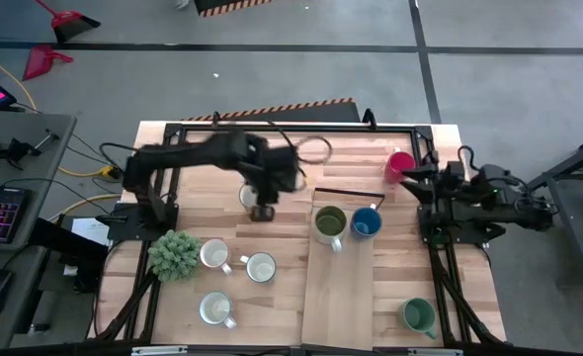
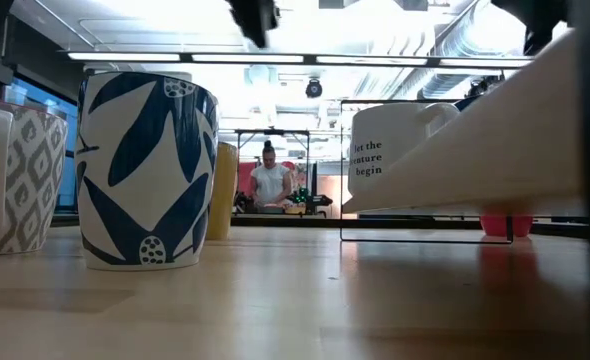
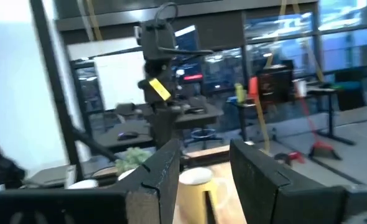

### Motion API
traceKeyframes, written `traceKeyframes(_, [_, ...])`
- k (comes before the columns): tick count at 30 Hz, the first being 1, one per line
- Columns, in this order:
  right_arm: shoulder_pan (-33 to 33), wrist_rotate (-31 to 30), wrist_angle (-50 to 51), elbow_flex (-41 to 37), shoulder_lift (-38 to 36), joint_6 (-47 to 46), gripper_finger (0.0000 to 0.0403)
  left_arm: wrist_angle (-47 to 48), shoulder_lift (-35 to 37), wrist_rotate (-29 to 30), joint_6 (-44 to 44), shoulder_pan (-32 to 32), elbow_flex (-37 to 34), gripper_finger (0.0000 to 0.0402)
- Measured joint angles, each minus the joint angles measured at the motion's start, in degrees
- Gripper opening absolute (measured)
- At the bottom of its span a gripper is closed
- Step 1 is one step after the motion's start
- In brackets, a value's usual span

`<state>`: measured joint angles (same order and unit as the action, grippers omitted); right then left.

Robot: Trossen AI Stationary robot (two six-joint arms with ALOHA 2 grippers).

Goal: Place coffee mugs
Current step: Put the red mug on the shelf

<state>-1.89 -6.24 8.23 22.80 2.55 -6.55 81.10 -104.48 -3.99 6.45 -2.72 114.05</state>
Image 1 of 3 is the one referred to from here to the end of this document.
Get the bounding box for sage green mug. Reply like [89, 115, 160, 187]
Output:
[396, 297, 439, 340]

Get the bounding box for red dustpan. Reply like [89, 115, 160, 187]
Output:
[22, 44, 75, 82]

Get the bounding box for wooden shelf black legs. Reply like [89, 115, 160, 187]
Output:
[300, 187, 386, 347]

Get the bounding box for red mug white handle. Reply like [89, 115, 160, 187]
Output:
[383, 146, 417, 185]

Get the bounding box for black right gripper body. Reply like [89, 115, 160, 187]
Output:
[430, 160, 466, 205]

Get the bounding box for yellow floor cable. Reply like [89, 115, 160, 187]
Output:
[0, 48, 39, 113]

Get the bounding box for grey desk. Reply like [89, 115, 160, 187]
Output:
[0, 112, 78, 350]

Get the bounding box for artificial green plant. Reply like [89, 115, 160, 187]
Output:
[146, 228, 203, 284]

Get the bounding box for black desk clamp mount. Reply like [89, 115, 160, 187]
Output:
[0, 128, 60, 172]

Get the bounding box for blue white floral mug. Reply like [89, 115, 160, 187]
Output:
[239, 251, 278, 285]

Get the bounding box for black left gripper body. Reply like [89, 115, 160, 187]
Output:
[241, 136, 308, 208]

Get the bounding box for grey diamond-pattern mug red rim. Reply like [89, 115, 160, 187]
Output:
[199, 237, 234, 276]

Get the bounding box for white paper sheet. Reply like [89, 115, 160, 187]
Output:
[71, 217, 113, 247]

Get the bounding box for yellow mug white inside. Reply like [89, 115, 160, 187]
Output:
[237, 182, 259, 213]

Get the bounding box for yellow cord with plug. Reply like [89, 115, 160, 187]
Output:
[47, 165, 125, 223]

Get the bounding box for blue mug white handle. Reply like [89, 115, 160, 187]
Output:
[350, 203, 383, 240]

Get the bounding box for red broom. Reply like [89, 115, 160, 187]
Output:
[34, 0, 103, 44]

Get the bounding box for red mug white dots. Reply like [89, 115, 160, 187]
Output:
[198, 290, 238, 330]

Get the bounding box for black hazard-striped mat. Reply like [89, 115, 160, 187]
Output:
[187, 97, 362, 124]
[194, 0, 273, 19]

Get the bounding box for silver aluminium profile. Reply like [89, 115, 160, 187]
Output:
[407, 347, 464, 356]
[131, 345, 189, 356]

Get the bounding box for black table frame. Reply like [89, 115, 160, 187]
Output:
[91, 111, 508, 355]

